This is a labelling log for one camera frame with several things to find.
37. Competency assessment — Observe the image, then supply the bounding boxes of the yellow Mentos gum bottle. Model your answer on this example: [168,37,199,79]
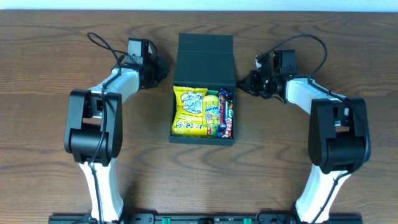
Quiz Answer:
[203,95,220,126]

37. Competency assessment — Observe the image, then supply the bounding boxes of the purple Dairy Milk bar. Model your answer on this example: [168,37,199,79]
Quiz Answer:
[218,88,229,132]

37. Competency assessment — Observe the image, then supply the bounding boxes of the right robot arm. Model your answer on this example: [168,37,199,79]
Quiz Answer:
[238,50,371,223]

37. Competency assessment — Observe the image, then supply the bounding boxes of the blue Oreo cookie pack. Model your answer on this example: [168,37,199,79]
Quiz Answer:
[216,94,233,138]

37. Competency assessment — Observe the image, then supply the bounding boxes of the dark green box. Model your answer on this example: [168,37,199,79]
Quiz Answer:
[169,34,236,146]

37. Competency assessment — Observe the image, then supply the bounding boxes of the green red KitKat Milo bar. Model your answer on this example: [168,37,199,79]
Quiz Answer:
[221,101,233,138]

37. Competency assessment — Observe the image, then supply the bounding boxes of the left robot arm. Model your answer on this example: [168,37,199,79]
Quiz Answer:
[64,32,169,223]

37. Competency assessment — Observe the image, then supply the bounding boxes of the green Haribo gummy bag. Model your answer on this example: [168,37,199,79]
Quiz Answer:
[206,90,218,137]

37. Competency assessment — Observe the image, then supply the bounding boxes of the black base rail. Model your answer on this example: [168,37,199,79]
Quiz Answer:
[48,213,363,224]

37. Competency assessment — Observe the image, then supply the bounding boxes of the yellow Hacks candy bag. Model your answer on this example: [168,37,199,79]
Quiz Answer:
[172,86,208,137]

